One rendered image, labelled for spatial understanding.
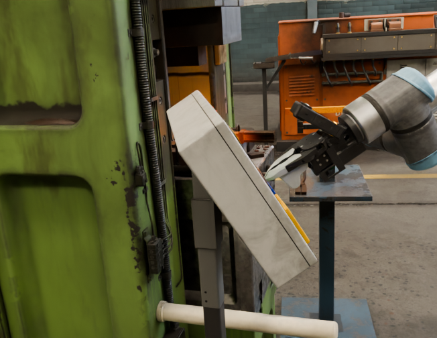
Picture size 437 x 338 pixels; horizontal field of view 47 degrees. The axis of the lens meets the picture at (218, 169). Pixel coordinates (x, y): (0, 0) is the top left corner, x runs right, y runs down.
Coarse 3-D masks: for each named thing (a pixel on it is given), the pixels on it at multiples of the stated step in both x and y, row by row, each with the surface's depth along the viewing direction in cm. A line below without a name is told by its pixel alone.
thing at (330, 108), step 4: (288, 108) 207; (312, 108) 204; (316, 108) 204; (320, 108) 204; (324, 108) 204; (328, 108) 204; (332, 108) 203; (336, 108) 203; (340, 108) 203; (288, 112) 206; (320, 112) 204; (324, 112) 204; (328, 112) 204; (332, 112) 204; (336, 112) 204; (340, 112) 204
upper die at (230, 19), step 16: (176, 16) 130; (192, 16) 129; (208, 16) 128; (224, 16) 129; (240, 16) 145; (176, 32) 132; (192, 32) 131; (208, 32) 129; (224, 32) 130; (240, 32) 145
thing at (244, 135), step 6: (240, 132) 146; (246, 132) 146; (252, 132) 146; (258, 132) 145; (264, 132) 145; (270, 132) 145; (240, 138) 146; (246, 138) 148; (252, 138) 147; (258, 138) 147; (264, 138) 146; (270, 138) 146
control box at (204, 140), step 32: (192, 96) 100; (192, 128) 77; (224, 128) 71; (192, 160) 72; (224, 160) 73; (224, 192) 74; (256, 192) 75; (256, 224) 76; (288, 224) 77; (256, 256) 78; (288, 256) 79
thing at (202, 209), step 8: (192, 200) 91; (200, 200) 91; (208, 200) 90; (192, 208) 92; (200, 208) 91; (208, 208) 91; (216, 208) 92; (192, 216) 92; (200, 216) 92; (208, 216) 91; (216, 216) 92; (200, 224) 92; (208, 224) 92; (216, 224) 92; (200, 232) 93; (208, 232) 92; (216, 232) 92; (200, 240) 93; (208, 240) 93; (216, 240) 93; (208, 248) 93; (216, 248) 93
